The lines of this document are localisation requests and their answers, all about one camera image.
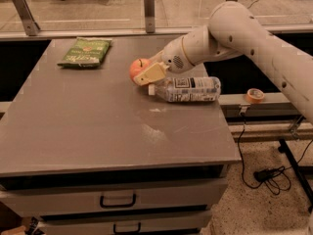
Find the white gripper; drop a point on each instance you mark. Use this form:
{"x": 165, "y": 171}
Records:
{"x": 173, "y": 57}

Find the red apple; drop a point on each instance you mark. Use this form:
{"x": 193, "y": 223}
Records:
{"x": 137, "y": 66}

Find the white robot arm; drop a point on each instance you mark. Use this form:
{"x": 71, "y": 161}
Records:
{"x": 233, "y": 30}

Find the clear plastic water bottle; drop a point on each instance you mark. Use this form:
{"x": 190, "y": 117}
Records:
{"x": 186, "y": 89}

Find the green chip bag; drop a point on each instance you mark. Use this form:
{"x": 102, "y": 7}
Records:
{"x": 86, "y": 52}

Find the orange tape roll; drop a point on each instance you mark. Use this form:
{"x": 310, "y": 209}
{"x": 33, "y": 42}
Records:
{"x": 254, "y": 96}

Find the grey cabinet table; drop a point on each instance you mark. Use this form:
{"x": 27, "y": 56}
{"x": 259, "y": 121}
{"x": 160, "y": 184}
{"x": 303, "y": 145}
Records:
{"x": 76, "y": 128}

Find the upper grey drawer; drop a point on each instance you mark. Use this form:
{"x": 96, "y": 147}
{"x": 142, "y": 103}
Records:
{"x": 111, "y": 198}

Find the grey drawer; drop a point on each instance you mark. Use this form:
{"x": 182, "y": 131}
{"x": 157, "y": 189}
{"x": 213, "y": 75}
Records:
{"x": 111, "y": 198}
{"x": 169, "y": 223}

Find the lower grey drawer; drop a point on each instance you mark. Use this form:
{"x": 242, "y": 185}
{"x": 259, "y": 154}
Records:
{"x": 169, "y": 223}

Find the black metal stand leg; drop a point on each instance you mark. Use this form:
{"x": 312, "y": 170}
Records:
{"x": 284, "y": 148}

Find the middle metal railing bracket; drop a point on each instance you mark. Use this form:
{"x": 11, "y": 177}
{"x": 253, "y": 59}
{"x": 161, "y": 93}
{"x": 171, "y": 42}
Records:
{"x": 150, "y": 22}

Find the left metal railing bracket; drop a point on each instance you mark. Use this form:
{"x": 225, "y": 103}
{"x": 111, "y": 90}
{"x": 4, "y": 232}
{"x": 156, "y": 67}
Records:
{"x": 29, "y": 24}

